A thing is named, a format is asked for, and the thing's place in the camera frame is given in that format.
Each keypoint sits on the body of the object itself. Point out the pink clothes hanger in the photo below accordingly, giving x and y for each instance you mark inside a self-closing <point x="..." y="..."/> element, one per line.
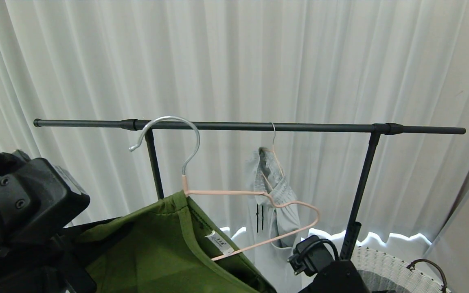
<point x="185" y="185"/>
<point x="274" y="130"/>

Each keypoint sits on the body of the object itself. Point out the white curtain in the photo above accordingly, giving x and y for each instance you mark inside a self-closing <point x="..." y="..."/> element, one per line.
<point x="259" y="61"/>

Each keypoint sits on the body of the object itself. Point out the pale grey shorts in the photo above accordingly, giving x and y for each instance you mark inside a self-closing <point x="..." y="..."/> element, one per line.
<point x="267" y="260"/>

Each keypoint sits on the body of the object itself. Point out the white laundry basket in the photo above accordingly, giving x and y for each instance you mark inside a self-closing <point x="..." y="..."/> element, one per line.
<point x="385" y="268"/>

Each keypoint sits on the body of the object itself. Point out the black clothes rack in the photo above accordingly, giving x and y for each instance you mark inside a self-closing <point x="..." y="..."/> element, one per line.
<point x="259" y="126"/>

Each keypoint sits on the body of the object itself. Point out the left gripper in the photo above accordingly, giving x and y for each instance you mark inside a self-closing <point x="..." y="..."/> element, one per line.
<point x="35" y="268"/>

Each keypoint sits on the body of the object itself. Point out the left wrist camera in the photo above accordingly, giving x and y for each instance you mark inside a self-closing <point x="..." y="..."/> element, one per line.
<point x="35" y="195"/>

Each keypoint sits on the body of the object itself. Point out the green garment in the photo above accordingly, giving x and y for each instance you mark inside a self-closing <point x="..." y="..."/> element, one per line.
<point x="149" y="252"/>

